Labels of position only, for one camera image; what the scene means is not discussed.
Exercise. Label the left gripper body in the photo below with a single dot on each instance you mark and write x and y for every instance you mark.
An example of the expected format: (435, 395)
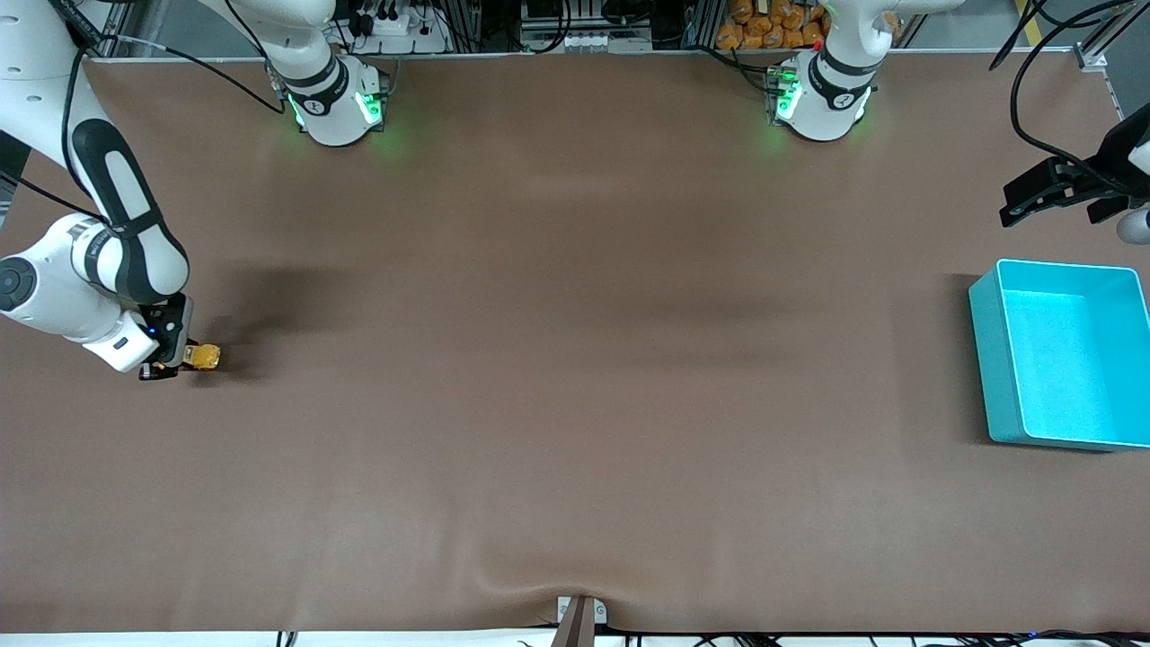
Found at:
(1101, 171)

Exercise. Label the pile of orange packets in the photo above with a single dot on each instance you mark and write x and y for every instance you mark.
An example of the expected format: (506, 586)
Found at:
(773, 27)

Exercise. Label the brown table mat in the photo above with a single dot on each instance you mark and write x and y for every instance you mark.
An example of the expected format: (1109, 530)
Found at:
(575, 359)

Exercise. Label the white power strip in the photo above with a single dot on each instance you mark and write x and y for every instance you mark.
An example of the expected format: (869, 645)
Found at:
(395, 27)

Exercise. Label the yellow beetle toy car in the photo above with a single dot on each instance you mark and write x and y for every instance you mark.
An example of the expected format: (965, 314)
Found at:
(205, 358)

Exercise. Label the grey electronics unit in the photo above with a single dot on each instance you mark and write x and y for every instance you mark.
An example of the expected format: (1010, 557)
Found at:
(584, 36)

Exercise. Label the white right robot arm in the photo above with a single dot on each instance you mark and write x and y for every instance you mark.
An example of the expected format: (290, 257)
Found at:
(135, 252)

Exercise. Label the small metal table bracket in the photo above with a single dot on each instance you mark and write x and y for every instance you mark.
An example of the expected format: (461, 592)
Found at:
(563, 613)

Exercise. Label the brown camera post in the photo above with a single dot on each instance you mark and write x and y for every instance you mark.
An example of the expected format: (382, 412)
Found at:
(575, 629)

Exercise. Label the teal plastic storage box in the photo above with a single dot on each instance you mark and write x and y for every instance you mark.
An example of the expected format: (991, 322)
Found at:
(1060, 359)

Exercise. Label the aluminium frame profile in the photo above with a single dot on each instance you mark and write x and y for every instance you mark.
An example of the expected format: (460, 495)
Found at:
(1092, 56)

